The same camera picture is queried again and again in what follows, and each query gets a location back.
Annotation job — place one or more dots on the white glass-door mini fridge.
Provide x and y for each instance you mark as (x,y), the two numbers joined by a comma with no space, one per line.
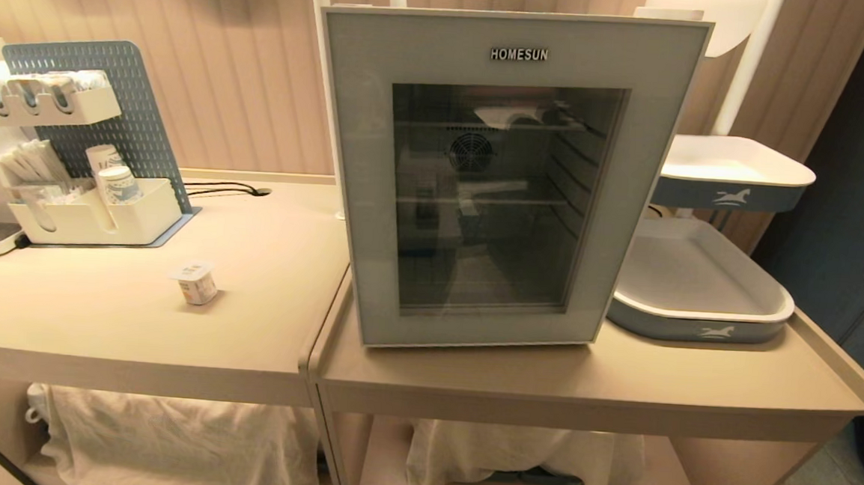
(360,193)

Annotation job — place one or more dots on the grey mini fridge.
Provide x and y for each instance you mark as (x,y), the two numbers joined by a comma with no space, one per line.
(348,80)

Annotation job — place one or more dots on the small white yogurt cup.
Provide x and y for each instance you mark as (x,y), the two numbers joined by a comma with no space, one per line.
(195,283)

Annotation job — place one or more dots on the white paper cup stack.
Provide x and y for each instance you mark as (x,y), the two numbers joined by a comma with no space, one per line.
(102,160)

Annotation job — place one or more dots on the white cloth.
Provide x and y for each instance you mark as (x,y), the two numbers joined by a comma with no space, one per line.
(509,457)
(180,437)

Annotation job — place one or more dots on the beige cart table with rim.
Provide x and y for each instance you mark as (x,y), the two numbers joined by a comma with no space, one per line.
(618,381)

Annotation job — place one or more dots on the large white grey tray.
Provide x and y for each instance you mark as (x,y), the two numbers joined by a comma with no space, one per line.
(692,277)

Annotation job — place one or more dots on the raised white grey tray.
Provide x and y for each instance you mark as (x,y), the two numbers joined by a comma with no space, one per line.
(729,163)

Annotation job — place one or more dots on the grey pegboard organizer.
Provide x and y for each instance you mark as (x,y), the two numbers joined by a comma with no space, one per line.
(140,112)

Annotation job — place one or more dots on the white organizer tray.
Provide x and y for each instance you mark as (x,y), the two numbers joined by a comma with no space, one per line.
(103,222)

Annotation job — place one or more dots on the white capsule holder shelf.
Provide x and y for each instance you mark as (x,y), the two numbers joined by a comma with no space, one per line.
(73,106)

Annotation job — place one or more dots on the white sachet packets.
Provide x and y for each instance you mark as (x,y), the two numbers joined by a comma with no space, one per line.
(35,162)

